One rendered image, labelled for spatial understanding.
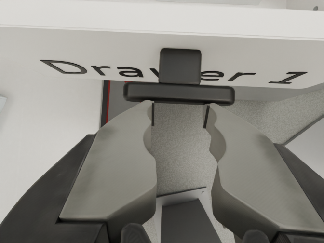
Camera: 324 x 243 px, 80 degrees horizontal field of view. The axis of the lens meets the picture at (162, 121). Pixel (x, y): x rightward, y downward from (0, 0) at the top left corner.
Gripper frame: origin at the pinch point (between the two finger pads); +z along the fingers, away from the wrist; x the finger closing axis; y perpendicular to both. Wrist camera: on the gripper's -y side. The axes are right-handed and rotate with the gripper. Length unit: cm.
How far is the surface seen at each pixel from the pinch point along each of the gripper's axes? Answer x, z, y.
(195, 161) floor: 16, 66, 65
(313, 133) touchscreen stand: 75, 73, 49
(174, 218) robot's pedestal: 6, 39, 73
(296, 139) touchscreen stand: 67, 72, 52
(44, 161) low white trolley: -17.5, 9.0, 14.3
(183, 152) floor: 10, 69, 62
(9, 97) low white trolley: -23.2, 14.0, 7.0
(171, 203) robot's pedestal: 5, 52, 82
